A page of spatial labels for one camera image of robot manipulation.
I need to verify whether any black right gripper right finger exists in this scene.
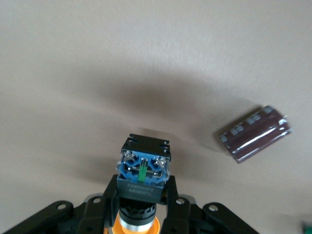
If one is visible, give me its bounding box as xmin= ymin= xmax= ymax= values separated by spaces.
xmin=163 ymin=175 xmax=196 ymax=234

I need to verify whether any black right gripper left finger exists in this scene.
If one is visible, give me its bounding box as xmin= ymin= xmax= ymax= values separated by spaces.
xmin=78 ymin=174 xmax=120 ymax=234

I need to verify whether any yellow push button switch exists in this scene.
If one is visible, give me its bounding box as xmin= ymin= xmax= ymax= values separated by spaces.
xmin=114 ymin=133 xmax=173 ymax=234

